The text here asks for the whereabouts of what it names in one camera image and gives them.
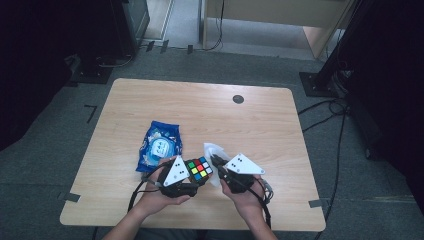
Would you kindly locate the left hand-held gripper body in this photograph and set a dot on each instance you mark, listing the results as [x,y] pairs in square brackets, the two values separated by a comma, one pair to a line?
[175,173]

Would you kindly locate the black round table grommet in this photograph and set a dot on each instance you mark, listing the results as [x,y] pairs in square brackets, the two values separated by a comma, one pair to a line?
[238,99]

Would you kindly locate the white wet wipe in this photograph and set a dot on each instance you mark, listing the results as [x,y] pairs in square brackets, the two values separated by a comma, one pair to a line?
[213,150]

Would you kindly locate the person's left hand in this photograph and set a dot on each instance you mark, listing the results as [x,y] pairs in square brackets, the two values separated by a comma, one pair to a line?
[158,201]

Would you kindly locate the black cabinet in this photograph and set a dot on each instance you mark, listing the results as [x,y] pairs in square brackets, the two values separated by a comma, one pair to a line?
[131,23]

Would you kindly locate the light wooden furniture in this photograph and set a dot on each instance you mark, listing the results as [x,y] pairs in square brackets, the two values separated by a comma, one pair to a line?
[280,13]

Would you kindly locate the grey tape strip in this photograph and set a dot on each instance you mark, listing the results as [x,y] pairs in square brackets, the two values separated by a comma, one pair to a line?
[69,197]
[318,203]

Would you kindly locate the person's right hand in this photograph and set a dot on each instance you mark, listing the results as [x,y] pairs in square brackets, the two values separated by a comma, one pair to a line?
[245,203]

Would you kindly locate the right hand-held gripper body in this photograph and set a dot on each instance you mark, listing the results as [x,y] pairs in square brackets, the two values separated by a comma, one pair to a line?
[241,173]

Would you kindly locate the blue wet wipes packet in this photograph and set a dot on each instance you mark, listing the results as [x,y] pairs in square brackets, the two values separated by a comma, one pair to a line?
[158,146]

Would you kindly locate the multicoloured puzzle cube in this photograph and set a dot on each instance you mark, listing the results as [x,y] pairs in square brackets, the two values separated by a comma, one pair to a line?
[200,169]

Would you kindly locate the dark curtain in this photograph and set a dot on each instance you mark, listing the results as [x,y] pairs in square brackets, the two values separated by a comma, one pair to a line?
[40,50]
[393,83]

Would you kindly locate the black stand base with post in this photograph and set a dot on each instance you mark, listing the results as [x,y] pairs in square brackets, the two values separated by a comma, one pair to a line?
[321,83]

